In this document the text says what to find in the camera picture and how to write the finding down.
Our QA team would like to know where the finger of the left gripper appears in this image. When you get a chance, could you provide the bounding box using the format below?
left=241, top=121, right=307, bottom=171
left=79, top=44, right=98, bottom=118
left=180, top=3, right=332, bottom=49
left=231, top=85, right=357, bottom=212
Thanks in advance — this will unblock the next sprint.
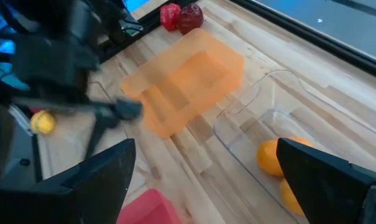
left=84, top=115, right=117, bottom=160
left=91, top=98, right=144, bottom=122

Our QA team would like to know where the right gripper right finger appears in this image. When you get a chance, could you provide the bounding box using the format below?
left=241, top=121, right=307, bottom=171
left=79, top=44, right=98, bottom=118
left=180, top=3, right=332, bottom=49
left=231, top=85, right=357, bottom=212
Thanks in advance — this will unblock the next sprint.
left=275, top=137, right=376, bottom=224

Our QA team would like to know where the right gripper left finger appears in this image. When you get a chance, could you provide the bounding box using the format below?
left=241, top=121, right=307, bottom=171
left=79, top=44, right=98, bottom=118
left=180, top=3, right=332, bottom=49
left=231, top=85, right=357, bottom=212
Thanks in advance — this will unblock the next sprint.
left=0, top=138, right=137, bottom=224

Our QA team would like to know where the orange fruit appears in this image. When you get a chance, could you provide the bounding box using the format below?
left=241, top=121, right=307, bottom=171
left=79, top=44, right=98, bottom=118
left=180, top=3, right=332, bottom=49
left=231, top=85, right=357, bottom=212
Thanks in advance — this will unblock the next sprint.
left=256, top=136, right=314, bottom=178
left=279, top=178, right=306, bottom=217

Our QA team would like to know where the yellow lemon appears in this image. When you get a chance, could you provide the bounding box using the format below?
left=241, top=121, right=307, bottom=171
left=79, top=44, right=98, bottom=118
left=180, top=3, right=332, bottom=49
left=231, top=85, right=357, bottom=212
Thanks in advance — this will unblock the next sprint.
left=30, top=110, right=57, bottom=135

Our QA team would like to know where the red bell pepper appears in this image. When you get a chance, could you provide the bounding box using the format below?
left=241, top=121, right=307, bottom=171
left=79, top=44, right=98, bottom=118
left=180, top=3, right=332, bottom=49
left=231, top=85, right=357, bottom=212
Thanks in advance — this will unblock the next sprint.
left=159, top=2, right=182, bottom=32

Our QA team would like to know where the dark red round fruit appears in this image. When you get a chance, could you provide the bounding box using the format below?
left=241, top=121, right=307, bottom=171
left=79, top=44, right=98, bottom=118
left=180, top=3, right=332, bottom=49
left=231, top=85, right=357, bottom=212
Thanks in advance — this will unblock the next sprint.
left=175, top=3, right=205, bottom=35

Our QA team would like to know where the clear plastic bin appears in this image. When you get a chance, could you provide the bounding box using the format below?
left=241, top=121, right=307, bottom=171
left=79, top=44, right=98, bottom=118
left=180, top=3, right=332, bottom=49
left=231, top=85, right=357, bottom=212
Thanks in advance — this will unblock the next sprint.
left=211, top=68, right=376, bottom=224
left=38, top=79, right=152, bottom=200

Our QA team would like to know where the pink translucent plastic bin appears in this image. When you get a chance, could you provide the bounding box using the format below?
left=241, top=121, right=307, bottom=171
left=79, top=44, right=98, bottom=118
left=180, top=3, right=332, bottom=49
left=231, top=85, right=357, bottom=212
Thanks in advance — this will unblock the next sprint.
left=116, top=188, right=183, bottom=224

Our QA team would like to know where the orange translucent plastic bin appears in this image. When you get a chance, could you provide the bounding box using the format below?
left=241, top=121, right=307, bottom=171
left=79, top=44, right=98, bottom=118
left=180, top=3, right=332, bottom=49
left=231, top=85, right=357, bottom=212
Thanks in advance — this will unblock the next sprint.
left=119, top=27, right=245, bottom=139

